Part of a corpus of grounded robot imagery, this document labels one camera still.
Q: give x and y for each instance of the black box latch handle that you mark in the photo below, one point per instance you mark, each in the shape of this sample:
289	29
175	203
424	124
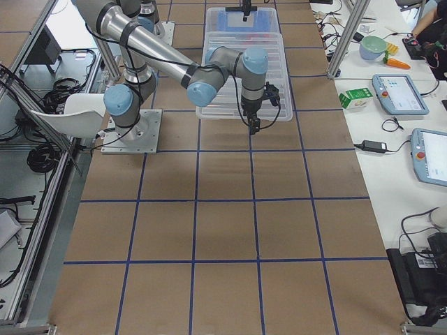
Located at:
241	9

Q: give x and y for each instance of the teach pendant tablet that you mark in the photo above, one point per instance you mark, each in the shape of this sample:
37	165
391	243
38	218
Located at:
428	152
398	95

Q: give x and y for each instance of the clear plastic storage box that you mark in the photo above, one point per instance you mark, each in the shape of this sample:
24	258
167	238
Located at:
211	20

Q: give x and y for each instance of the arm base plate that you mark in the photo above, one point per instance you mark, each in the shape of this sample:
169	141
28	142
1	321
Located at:
142	138
165	31

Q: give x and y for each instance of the aluminium frame post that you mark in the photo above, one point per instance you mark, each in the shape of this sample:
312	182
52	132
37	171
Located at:
348	32

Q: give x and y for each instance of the toy carrot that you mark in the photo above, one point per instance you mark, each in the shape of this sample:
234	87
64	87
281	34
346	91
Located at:
395	63

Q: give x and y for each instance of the clear plastic box lid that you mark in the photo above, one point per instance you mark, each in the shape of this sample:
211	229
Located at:
255	64

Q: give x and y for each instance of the green blue bowl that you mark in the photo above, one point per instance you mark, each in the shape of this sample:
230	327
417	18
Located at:
372	47

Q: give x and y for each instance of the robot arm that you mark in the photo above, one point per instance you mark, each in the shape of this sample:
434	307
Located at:
148	9
120	22

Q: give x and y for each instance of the blue plastic tray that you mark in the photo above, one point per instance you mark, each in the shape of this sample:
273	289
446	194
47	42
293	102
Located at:
257	22

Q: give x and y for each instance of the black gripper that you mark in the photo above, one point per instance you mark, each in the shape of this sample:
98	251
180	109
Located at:
246	8
250	109

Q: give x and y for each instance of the black power adapter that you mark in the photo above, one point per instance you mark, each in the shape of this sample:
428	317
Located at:
374	146

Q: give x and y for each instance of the white chair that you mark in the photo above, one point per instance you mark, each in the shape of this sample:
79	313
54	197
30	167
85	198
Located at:
82	117

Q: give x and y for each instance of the yellow toy corn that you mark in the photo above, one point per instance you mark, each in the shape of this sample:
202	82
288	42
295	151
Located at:
391	49

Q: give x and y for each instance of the green white carton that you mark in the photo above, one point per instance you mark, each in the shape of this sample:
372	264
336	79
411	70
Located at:
355	98

